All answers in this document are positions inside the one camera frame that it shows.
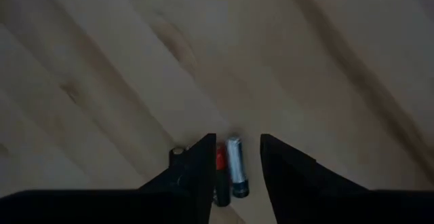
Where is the silver and blue battery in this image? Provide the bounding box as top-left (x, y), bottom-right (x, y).
top-left (225, 136), bottom-right (250, 198)

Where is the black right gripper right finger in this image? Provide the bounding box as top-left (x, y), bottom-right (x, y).
top-left (260, 133), bottom-right (434, 224)

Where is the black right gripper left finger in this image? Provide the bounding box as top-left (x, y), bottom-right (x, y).
top-left (0, 133), bottom-right (217, 224)

